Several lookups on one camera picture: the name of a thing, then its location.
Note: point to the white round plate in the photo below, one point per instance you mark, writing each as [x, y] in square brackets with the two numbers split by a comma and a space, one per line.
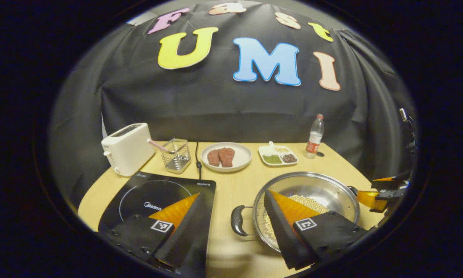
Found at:
[242, 156]

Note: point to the pile of dark red beans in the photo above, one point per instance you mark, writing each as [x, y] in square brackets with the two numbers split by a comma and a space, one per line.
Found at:
[289, 158]

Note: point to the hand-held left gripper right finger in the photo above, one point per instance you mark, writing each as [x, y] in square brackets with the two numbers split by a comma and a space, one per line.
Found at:
[283, 235]

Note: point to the stainless steel pot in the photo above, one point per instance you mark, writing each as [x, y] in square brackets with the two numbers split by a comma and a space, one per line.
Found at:
[316, 189]

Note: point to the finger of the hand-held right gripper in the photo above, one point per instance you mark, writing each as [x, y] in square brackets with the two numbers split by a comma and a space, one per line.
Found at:
[389, 181]
[366, 199]

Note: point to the white toaster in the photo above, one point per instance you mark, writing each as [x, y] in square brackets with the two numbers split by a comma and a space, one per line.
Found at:
[127, 150]

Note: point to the black induction cooktop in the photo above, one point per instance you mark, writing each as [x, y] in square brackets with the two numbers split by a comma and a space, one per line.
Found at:
[139, 193]

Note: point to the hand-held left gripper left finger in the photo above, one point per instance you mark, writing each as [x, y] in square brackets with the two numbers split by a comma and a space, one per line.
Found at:
[189, 239]

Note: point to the pile of yellow beans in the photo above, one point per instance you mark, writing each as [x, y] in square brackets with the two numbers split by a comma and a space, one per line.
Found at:
[281, 149]

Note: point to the red meat slice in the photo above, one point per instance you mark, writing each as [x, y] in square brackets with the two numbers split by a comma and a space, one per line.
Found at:
[213, 158]
[227, 157]

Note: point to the pile of green beans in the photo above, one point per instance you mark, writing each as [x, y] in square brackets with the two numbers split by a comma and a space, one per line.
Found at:
[272, 159]

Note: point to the pile of soybeans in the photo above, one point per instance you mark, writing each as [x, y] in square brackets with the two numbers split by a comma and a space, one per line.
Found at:
[310, 202]

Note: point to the black backdrop cloth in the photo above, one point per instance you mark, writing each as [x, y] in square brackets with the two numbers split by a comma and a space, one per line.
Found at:
[216, 108]

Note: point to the white divided dish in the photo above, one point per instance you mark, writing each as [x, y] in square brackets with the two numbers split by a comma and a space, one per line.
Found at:
[266, 151]

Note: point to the plastic bottle with red label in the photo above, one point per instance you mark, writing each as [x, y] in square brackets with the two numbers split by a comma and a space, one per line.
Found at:
[314, 141]

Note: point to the pink striped stick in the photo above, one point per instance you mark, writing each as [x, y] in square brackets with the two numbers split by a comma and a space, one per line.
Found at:
[156, 145]

